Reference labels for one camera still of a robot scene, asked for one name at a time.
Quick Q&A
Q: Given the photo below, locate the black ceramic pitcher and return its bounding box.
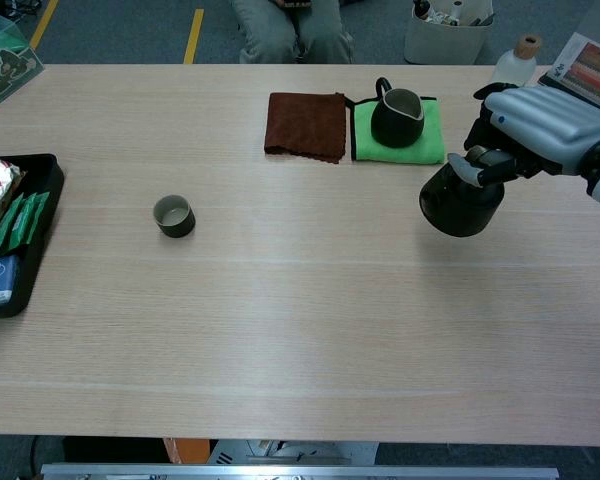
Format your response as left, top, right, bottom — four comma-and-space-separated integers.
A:
370, 77, 426, 149

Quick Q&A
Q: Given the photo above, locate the colour swatch book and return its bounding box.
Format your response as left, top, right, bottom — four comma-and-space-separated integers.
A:
537, 32, 600, 116

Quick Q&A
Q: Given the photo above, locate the seated person in grey trousers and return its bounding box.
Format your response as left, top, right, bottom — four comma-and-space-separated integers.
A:
229, 0, 355, 65

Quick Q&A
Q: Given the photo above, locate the black teapot with handle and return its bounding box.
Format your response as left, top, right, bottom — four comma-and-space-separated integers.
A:
418, 159, 505, 239

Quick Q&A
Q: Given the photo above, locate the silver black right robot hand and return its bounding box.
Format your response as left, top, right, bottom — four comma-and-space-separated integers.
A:
447, 82, 600, 189

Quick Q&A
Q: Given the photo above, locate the green transparent box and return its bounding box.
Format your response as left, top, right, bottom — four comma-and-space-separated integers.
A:
0, 9, 46, 119

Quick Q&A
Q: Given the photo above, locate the green tea sachet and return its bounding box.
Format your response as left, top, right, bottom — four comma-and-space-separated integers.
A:
9, 194, 37, 251
27, 191, 50, 246
0, 194, 24, 259

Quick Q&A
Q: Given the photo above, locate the black plastic tray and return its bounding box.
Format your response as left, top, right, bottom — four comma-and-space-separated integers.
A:
0, 153, 65, 320

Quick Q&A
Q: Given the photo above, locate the aluminium rail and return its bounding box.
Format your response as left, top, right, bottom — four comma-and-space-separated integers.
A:
39, 462, 560, 480

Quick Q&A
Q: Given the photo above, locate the green cloth with black trim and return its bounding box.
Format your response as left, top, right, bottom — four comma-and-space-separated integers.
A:
343, 95, 446, 165

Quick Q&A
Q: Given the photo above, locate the small grey tea cup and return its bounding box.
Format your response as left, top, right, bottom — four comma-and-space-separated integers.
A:
152, 194, 197, 239

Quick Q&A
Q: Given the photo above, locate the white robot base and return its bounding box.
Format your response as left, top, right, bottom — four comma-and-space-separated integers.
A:
207, 439, 379, 465

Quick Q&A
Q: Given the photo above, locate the beige storage bin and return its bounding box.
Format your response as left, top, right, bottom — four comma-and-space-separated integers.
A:
404, 0, 495, 65

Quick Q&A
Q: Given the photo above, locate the brown cloth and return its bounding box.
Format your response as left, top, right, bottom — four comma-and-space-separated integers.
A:
263, 91, 348, 165

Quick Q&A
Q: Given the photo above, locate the orange panel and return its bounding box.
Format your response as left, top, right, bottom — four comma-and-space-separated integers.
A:
162, 437, 211, 465

